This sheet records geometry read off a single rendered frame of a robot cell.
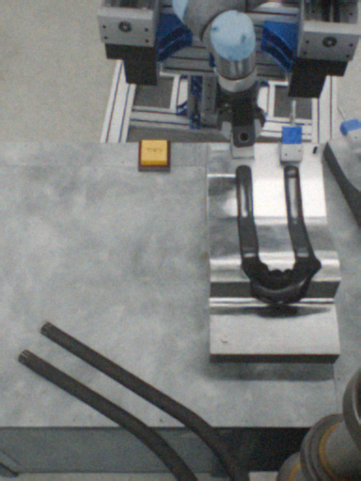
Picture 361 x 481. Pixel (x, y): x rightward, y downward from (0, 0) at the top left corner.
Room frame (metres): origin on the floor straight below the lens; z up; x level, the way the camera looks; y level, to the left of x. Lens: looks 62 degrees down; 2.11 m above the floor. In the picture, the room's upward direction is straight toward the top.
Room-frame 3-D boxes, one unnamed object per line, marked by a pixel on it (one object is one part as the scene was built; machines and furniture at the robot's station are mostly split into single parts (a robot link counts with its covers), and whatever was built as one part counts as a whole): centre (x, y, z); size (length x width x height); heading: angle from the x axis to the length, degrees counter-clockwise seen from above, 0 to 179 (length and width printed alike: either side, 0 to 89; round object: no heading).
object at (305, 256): (0.68, -0.20, 0.92); 0.35 x 0.16 x 0.09; 0
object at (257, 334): (0.67, -0.19, 0.87); 0.50 x 0.26 x 0.14; 0
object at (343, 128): (0.99, -0.41, 0.86); 0.13 x 0.05 x 0.05; 17
